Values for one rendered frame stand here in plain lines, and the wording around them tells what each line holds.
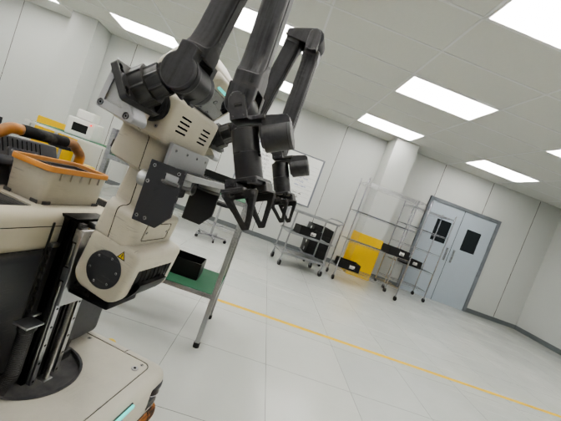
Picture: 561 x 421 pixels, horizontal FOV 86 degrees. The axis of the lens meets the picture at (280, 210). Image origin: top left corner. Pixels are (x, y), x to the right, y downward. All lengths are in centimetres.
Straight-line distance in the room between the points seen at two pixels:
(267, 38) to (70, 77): 701
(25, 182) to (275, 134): 76
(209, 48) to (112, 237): 53
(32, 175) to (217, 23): 67
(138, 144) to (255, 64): 42
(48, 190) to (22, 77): 772
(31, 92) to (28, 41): 103
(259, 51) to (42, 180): 71
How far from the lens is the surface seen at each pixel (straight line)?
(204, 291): 198
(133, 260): 88
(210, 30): 73
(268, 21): 70
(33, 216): 102
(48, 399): 124
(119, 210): 90
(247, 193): 55
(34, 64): 868
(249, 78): 65
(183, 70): 69
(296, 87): 110
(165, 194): 80
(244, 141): 62
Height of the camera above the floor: 107
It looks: 3 degrees down
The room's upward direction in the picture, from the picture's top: 20 degrees clockwise
